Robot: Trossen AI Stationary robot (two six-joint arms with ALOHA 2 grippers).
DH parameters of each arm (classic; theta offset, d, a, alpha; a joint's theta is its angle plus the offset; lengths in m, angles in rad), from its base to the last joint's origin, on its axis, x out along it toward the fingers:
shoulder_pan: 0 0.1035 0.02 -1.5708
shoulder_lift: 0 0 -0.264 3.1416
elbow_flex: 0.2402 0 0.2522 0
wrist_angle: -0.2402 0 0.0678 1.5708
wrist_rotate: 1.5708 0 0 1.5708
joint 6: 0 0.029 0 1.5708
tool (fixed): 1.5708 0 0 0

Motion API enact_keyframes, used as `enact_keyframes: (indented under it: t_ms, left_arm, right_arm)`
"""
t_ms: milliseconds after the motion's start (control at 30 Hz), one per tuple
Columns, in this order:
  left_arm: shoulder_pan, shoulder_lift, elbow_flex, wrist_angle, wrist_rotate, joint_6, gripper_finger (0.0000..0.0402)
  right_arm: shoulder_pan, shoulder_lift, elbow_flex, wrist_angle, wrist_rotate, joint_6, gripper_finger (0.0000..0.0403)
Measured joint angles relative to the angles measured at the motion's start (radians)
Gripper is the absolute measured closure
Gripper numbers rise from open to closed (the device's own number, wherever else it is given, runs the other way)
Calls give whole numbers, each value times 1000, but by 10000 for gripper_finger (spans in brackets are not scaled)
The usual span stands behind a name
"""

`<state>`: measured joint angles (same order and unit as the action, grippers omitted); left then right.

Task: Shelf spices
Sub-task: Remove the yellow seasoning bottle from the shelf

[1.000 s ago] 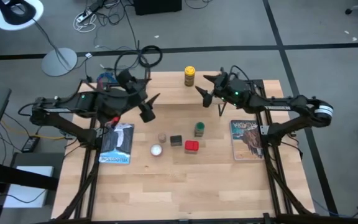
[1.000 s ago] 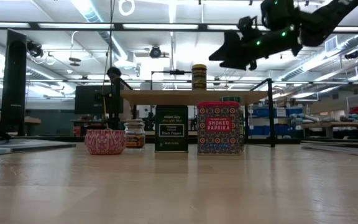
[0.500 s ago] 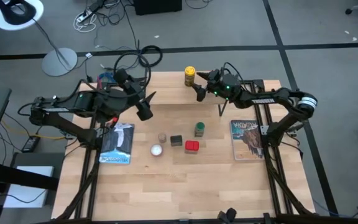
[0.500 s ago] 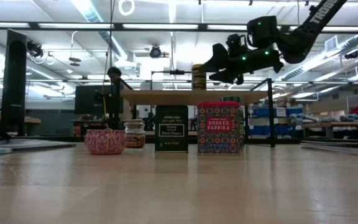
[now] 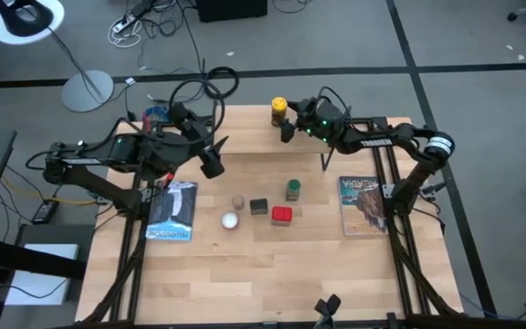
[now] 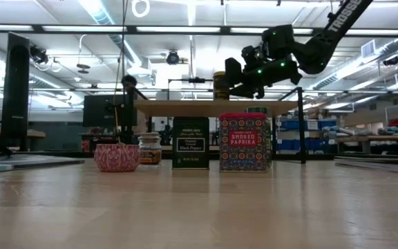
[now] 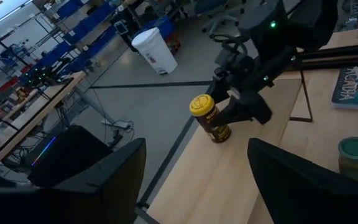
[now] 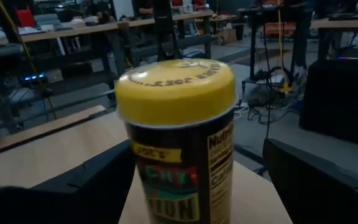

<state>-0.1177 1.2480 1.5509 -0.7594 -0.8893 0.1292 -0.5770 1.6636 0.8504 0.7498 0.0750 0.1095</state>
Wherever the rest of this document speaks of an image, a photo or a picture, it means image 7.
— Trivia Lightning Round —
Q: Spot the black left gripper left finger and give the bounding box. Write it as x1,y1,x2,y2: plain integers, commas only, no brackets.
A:
0,138,147,224

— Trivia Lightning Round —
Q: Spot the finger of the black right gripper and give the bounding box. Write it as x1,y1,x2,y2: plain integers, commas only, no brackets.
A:
209,82,231,103
218,90,273,127

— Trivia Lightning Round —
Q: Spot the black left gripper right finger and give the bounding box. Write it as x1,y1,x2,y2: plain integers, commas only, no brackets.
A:
247,138,358,224

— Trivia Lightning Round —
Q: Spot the yellow-lid spice jar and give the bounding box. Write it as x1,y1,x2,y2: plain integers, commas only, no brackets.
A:
188,94,232,144

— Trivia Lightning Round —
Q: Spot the green-lid spice jar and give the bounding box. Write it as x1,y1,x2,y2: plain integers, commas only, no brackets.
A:
337,136,358,185

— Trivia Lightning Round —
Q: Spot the black computer case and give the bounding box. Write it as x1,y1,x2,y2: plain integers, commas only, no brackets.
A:
26,124,114,188

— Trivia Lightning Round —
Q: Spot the office chair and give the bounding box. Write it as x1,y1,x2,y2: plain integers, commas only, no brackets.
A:
194,0,245,34

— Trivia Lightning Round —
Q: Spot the white trash bin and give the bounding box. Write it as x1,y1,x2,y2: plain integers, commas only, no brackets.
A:
131,27,178,75

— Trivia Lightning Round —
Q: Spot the blue storage bin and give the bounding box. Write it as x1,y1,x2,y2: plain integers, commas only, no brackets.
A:
141,16,176,40

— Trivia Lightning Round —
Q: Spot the white power strip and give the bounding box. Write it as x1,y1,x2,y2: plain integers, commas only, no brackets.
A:
101,119,132,130

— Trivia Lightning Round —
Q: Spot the wooden workbench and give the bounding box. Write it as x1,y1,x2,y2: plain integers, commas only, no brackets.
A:
0,70,86,178

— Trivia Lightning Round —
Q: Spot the Acadia book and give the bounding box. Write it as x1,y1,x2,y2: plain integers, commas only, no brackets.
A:
331,66,358,111

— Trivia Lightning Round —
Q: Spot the blue bin storage rack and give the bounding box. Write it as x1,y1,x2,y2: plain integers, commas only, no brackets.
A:
17,0,119,85

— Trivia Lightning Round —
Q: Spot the black aluminium table frame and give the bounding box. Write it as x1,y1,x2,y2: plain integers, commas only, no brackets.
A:
296,18,358,71

